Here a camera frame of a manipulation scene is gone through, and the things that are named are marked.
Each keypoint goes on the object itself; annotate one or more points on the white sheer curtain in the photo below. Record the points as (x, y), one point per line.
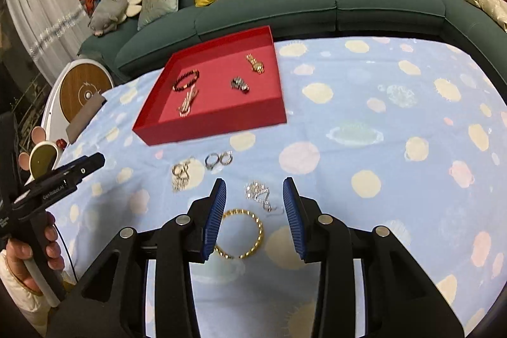
(39, 5)

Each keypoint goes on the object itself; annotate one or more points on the gold twisted bangle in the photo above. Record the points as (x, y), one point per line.
(259, 233)

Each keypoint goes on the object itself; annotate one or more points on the dark silver brooch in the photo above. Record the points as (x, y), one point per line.
(239, 83)

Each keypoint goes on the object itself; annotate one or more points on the round white wooden device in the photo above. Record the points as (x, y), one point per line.
(79, 80)

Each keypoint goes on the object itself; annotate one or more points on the dark cabinet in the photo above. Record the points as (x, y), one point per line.
(27, 100)

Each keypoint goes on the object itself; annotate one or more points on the green sofa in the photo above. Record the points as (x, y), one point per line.
(257, 9)

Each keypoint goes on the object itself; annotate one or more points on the grey pig plush toy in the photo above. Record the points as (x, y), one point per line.
(107, 13)

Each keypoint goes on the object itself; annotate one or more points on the cream satin cushion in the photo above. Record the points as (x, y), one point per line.
(485, 1)

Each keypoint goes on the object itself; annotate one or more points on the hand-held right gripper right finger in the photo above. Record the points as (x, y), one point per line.
(292, 211)

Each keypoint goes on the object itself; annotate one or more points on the silver hoop earring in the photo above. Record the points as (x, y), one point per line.
(229, 162)
(207, 162)

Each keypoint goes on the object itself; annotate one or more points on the red tray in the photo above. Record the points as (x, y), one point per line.
(222, 59)

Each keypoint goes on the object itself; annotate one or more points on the mouse-ear hand mirror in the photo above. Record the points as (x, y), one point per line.
(41, 160)

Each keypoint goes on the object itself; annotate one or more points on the small red ornament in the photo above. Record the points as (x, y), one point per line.
(61, 143)

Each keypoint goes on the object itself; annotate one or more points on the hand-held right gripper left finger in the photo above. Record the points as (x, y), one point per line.
(214, 219)

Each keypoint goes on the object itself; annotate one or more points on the silver tassel earring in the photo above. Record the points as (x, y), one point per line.
(180, 169)

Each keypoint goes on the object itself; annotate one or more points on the blue dotted blanket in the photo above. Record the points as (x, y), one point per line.
(356, 116)

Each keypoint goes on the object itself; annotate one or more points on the gold watch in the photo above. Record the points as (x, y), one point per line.
(257, 64)

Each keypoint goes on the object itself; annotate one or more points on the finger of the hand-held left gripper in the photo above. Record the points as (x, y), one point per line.
(85, 165)

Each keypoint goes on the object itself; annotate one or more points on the person's left hand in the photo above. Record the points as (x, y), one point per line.
(18, 255)

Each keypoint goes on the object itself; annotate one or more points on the person's left forearm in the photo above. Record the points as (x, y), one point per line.
(21, 310)

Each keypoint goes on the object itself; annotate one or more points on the gold pearl hair clip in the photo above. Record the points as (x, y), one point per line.
(187, 102)

